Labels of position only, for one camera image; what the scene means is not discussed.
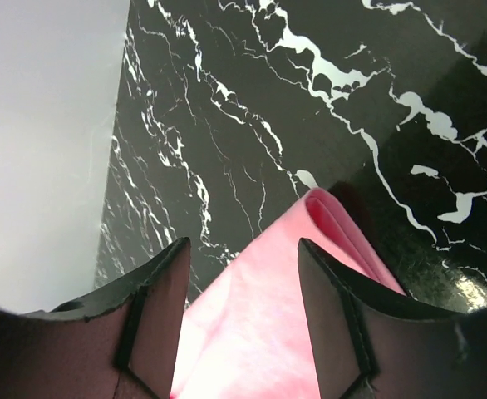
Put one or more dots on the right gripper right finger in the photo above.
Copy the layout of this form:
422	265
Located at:
371	342

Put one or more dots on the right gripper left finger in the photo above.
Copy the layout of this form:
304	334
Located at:
119	341

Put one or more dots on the pink t shirt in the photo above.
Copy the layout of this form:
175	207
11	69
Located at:
246	335

